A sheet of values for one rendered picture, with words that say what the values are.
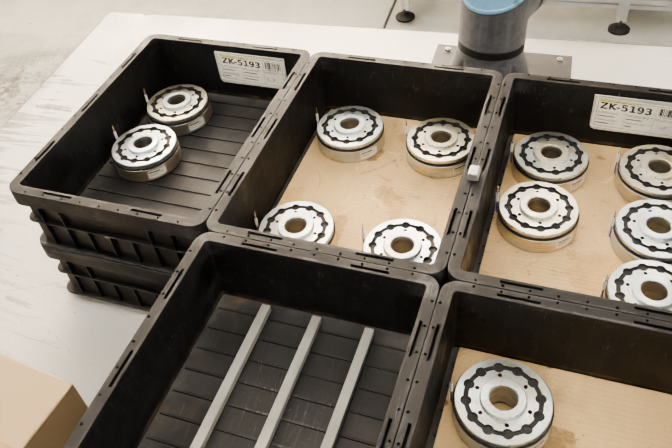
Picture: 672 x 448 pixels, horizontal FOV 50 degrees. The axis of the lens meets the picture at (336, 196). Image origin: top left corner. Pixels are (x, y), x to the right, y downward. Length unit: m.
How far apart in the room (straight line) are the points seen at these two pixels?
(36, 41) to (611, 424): 2.99
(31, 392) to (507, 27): 0.89
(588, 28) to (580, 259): 2.11
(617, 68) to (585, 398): 0.84
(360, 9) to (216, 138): 2.03
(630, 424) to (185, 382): 0.49
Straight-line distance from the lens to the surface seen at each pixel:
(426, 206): 1.01
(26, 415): 0.90
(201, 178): 1.12
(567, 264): 0.96
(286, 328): 0.90
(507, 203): 0.98
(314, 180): 1.07
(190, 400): 0.87
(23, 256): 1.31
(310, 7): 3.21
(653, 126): 1.11
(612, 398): 0.86
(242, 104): 1.24
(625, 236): 0.96
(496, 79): 1.08
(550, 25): 3.02
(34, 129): 1.58
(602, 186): 1.07
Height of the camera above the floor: 1.55
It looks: 44 degrees down
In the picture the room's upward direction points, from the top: 8 degrees counter-clockwise
